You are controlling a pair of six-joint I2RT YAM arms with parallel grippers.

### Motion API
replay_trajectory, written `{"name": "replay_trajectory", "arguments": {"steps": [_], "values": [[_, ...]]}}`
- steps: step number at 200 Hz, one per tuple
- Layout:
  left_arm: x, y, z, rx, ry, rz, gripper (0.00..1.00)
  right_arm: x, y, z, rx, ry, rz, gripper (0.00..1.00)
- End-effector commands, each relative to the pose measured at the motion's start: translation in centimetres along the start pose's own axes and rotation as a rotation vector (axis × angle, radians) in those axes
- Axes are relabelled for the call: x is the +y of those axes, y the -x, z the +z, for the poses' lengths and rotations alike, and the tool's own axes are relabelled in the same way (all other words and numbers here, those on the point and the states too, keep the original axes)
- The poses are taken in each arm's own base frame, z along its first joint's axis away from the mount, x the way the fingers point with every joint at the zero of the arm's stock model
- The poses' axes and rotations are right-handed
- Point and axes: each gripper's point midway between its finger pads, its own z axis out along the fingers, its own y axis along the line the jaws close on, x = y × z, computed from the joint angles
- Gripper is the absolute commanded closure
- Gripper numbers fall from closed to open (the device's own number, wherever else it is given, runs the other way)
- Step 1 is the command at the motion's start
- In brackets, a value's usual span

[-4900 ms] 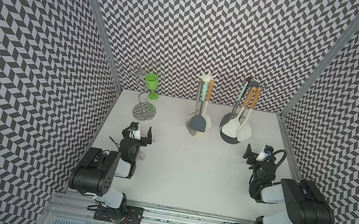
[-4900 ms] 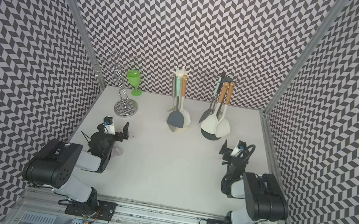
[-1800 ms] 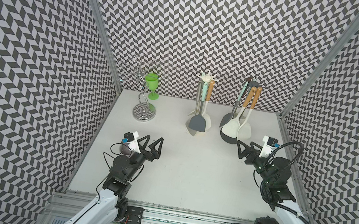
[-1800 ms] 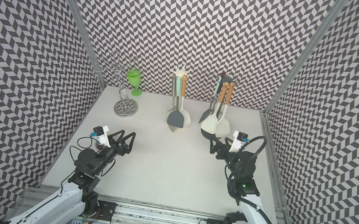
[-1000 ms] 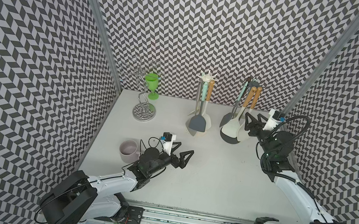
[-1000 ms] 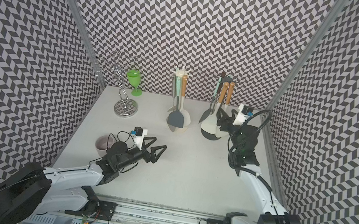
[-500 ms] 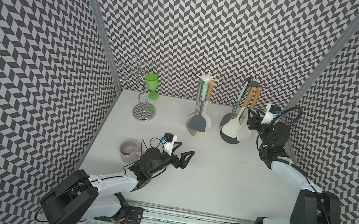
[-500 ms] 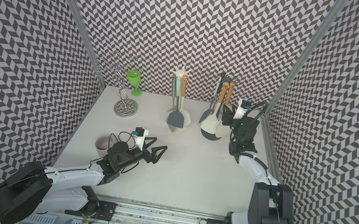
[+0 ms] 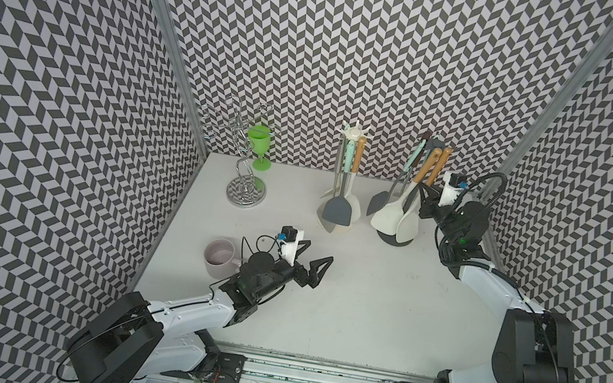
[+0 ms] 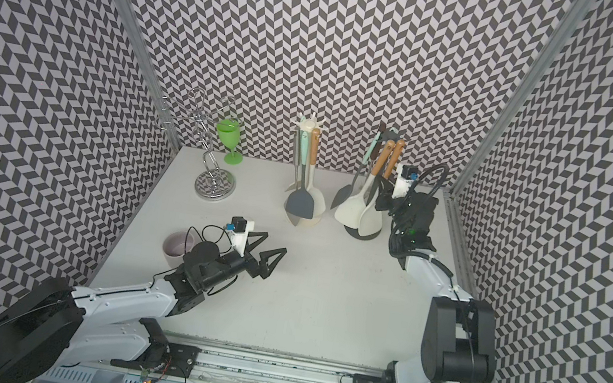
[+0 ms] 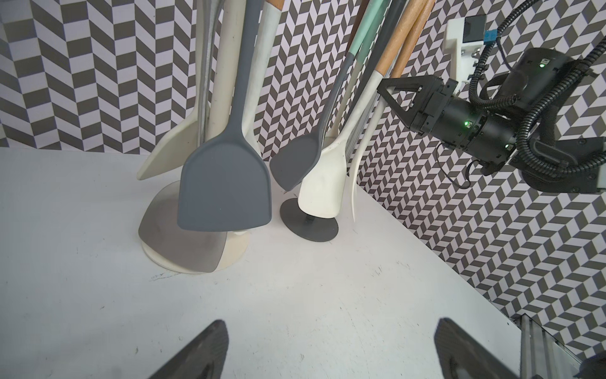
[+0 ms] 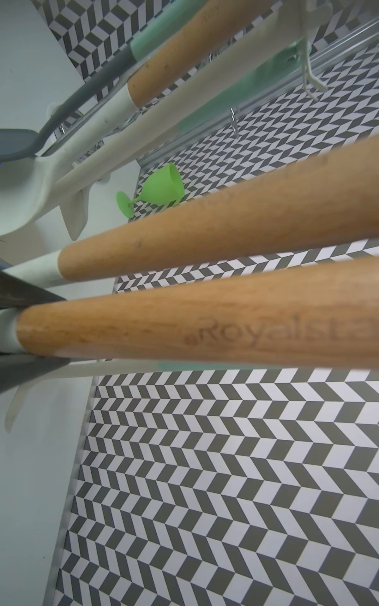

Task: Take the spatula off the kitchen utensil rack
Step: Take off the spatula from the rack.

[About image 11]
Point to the cream utensil rack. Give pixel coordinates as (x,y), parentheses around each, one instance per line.
(236,246)

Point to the grey spoon spatula brown handle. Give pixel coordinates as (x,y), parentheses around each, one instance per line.
(293,162)

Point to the cream spatula cream handle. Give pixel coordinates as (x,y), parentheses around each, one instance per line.
(178,143)

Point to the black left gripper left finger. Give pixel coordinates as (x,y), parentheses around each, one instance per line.
(202,357)

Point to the grey turner mint handle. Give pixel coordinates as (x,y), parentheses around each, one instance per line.
(225,186)

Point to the white spatula mint handle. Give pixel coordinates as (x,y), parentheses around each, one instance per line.
(333,131)

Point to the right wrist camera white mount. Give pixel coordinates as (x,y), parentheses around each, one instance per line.
(463,41)

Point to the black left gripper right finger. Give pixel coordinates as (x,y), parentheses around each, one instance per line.
(461,356)

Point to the dark grey utensil rack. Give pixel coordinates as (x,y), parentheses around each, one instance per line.
(318,229)

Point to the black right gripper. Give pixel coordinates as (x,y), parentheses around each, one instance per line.
(435,111)

